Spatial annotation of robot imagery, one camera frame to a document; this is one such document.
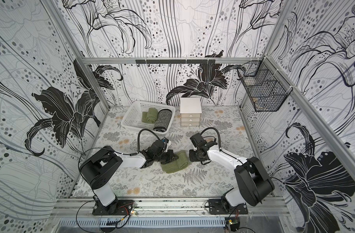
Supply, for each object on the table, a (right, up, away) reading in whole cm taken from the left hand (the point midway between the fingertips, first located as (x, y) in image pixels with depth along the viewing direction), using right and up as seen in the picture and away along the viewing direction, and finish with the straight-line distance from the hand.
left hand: (179, 159), depth 89 cm
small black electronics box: (+28, -26, -18) cm, 42 cm away
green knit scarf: (-22, +27, +15) cm, 38 cm away
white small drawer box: (+8, +31, +10) cm, 33 cm away
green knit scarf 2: (-2, -3, -4) cm, 5 cm away
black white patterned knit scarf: (-12, +25, +10) cm, 29 cm away
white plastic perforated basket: (-35, +27, +19) cm, 48 cm away
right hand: (+9, +2, +1) cm, 9 cm away
